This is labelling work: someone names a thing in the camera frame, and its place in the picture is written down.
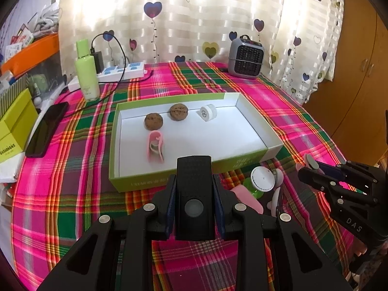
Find white round disc device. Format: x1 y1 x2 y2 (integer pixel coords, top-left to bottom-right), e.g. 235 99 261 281
242 166 276 200

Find colourful card packets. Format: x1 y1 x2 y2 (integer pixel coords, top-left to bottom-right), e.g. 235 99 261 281
0 23 34 63

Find black smartphone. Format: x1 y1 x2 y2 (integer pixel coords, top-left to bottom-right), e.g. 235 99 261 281
25 101 70 158

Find white cable bundle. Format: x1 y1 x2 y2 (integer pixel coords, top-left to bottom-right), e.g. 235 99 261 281
29 2 59 35

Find green white cardboard box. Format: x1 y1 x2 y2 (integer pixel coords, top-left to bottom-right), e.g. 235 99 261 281
108 92 284 193

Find white ribbed roll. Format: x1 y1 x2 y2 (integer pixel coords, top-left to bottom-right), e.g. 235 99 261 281
199 104 217 122

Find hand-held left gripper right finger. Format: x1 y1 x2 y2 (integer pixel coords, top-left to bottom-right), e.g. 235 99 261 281
211 174 354 291

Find pink clip with mint pad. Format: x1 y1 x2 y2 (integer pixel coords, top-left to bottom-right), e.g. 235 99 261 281
146 130 166 162

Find heart print curtain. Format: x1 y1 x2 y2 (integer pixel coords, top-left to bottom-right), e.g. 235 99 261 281
57 0 346 104

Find black charger plug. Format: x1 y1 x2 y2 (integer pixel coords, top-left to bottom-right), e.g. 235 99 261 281
91 51 105 74

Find black charging cable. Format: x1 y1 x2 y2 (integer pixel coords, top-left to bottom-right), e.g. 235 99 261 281
65 33 156 113

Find brown cookie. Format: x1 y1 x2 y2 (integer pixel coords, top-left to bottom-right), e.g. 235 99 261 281
144 113 165 131
169 104 189 122

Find pink green plaid tablecloth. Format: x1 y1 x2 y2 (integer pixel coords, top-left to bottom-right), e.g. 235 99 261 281
12 61 364 291

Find black rectangular case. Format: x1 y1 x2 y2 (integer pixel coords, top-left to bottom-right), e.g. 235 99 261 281
175 155 216 241

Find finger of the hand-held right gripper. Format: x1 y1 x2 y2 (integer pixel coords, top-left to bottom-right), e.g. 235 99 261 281
298 167 378 219
315 161 380 189

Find wooden wardrobe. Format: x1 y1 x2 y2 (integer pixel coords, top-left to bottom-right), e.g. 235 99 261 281
306 0 388 164

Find white blue power strip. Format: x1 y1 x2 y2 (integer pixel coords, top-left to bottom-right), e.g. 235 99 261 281
96 61 146 83

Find orange lidded storage bin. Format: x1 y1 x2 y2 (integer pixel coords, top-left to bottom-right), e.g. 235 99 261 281
0 33 61 106

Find grey striped box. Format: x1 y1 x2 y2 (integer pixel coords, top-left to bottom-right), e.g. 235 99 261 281
0 74 29 116

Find light green bottle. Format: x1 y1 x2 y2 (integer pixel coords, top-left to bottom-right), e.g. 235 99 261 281
75 39 100 102

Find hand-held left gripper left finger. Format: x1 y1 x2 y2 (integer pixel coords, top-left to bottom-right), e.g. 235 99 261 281
36 174 178 291

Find yellow-green cardboard box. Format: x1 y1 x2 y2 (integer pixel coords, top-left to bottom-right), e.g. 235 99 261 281
0 89 39 163

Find grey mini heater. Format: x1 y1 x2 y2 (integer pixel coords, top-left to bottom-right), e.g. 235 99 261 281
227 35 266 79

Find pink mint handheld device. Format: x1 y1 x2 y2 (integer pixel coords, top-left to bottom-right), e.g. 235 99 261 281
295 153 320 176

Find white egg-shaped gadget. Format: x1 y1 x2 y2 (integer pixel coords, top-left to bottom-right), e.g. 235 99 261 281
271 170 285 188

